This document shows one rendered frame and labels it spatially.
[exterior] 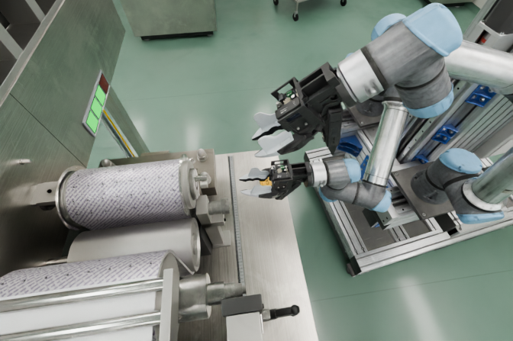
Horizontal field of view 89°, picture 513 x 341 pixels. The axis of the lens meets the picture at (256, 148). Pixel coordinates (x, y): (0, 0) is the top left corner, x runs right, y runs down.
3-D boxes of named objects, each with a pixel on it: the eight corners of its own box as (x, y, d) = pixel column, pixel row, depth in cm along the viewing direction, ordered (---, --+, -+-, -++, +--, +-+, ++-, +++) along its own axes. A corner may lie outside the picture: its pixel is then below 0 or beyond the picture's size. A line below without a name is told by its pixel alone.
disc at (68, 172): (89, 238, 62) (48, 217, 50) (87, 238, 62) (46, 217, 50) (101, 183, 71) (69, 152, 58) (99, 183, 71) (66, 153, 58)
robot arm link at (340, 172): (356, 187, 82) (366, 174, 75) (323, 191, 81) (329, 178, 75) (348, 166, 87) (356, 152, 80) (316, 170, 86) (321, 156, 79)
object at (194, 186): (199, 204, 63) (193, 189, 57) (191, 205, 63) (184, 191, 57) (199, 178, 68) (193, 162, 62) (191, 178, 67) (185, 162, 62)
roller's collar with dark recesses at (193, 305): (211, 319, 42) (205, 317, 37) (174, 325, 42) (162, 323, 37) (211, 276, 46) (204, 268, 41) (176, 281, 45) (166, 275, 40)
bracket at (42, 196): (61, 204, 57) (56, 200, 55) (33, 207, 56) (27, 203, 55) (68, 183, 60) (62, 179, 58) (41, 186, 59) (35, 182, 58)
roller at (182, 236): (200, 275, 63) (190, 265, 53) (91, 291, 61) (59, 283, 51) (200, 226, 70) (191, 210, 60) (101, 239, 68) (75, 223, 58)
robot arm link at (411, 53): (471, 59, 36) (462, 14, 31) (392, 102, 41) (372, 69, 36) (441, 30, 41) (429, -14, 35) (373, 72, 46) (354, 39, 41)
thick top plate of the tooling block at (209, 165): (217, 194, 91) (214, 187, 86) (98, 209, 88) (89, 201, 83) (215, 157, 100) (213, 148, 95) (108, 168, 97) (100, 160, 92)
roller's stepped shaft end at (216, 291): (247, 301, 42) (246, 299, 40) (210, 307, 42) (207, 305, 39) (245, 279, 44) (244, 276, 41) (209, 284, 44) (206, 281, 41)
